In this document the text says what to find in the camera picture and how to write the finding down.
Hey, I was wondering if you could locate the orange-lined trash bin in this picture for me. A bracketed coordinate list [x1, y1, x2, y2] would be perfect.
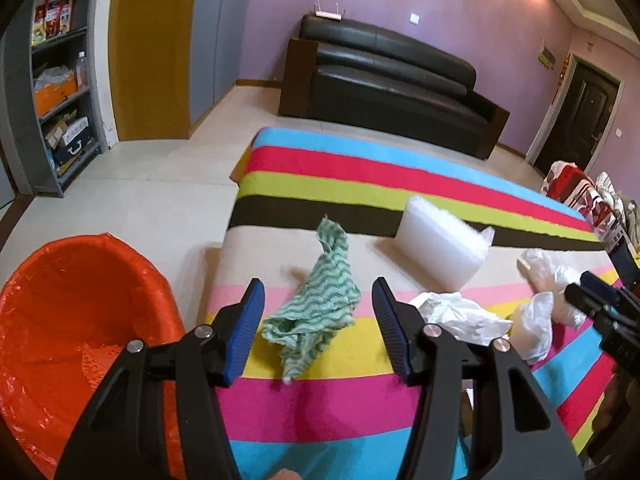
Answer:
[1, 234, 184, 478]

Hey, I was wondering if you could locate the grey wardrobe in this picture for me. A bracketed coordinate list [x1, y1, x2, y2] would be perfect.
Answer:
[189, 0, 250, 124]

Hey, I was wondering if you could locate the dark entrance door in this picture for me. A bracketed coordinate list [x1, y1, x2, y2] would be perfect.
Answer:
[534, 62, 618, 174]

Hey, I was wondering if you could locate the white paper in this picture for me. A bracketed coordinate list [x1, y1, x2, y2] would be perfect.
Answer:
[409, 292, 512, 346]

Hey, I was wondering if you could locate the colourful striped rug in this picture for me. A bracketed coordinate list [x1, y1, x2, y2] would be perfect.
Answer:
[208, 128, 618, 479]

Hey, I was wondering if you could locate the black leather sofa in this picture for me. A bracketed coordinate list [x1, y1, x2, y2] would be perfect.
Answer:
[279, 14, 510, 159]

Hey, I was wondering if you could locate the orange box on shelf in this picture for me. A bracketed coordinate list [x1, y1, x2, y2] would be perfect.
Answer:
[34, 74, 77, 118]

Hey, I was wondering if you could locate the white router on sofa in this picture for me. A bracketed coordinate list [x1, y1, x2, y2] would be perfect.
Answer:
[314, 0, 345, 21]

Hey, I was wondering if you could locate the red white blanket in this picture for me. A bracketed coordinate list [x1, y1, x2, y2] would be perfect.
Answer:
[540, 160, 639, 259]

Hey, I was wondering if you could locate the red snack bag on shelf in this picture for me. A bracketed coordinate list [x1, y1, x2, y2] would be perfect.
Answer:
[32, 0, 73, 47]

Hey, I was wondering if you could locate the grey bookshelf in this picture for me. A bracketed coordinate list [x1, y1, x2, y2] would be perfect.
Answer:
[1, 0, 106, 196]

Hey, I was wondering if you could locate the white plastic bag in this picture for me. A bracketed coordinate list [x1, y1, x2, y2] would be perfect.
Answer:
[510, 249, 586, 364]

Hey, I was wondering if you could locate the green patterned cloth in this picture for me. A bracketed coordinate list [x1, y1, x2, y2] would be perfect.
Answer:
[262, 218, 361, 385]

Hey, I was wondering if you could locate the white foam packing block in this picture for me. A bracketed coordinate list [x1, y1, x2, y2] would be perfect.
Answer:
[394, 195, 496, 292]

